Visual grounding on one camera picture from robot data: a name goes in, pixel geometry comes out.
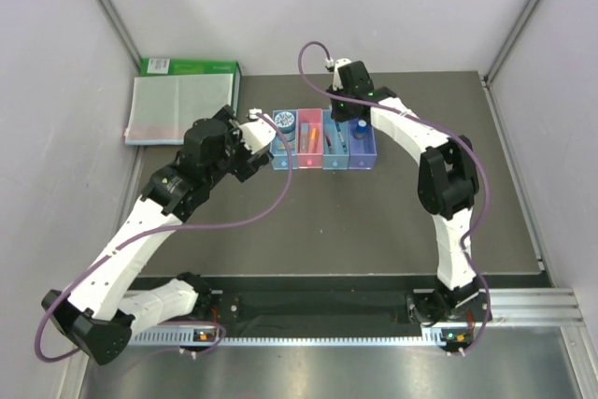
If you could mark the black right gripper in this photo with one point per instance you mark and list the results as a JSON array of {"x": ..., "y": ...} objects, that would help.
[{"x": 336, "y": 114}]

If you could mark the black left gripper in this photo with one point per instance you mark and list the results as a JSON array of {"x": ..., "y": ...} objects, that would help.
[{"x": 249, "y": 162}]

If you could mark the blue gel pen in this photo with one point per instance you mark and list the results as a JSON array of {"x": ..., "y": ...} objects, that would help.
[{"x": 341, "y": 137}]

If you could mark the blue capped ink bottle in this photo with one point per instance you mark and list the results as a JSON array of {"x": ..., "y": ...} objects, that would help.
[{"x": 360, "y": 131}]

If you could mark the sky blue drawer bin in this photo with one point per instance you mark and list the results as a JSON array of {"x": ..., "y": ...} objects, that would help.
[{"x": 338, "y": 160}]

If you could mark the translucent mesh zipper pouch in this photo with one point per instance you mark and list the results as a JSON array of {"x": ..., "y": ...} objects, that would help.
[{"x": 165, "y": 107}]

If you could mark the red gel pen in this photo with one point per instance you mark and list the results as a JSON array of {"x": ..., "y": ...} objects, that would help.
[{"x": 329, "y": 143}]

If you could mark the grey teal highlighter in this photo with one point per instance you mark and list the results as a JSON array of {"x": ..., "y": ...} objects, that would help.
[{"x": 303, "y": 137}]

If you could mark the round blue patterned tin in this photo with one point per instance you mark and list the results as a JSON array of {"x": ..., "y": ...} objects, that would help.
[{"x": 285, "y": 120}]

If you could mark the pink drawer bin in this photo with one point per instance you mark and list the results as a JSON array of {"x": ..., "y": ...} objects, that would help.
[{"x": 313, "y": 116}]

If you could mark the pink orange highlighter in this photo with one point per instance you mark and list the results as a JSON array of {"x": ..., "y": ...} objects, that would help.
[{"x": 313, "y": 138}]

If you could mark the purple drawer bin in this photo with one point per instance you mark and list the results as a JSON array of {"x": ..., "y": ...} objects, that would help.
[{"x": 362, "y": 153}]

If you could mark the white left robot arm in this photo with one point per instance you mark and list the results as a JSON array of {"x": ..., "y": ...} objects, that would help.
[{"x": 126, "y": 249}]

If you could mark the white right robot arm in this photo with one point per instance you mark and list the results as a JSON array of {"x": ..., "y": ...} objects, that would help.
[{"x": 447, "y": 182}]

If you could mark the green file box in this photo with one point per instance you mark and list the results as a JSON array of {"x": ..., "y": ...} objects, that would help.
[{"x": 177, "y": 67}]

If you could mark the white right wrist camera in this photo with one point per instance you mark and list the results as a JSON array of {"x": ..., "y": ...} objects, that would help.
[{"x": 334, "y": 66}]

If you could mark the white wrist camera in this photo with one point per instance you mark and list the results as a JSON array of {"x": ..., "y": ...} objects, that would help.
[
  {"x": 258, "y": 132},
  {"x": 334, "y": 66}
]

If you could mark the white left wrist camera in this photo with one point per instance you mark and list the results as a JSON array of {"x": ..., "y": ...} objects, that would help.
[{"x": 258, "y": 132}]

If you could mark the aluminium frame rail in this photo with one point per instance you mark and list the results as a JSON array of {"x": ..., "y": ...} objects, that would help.
[{"x": 526, "y": 307}]

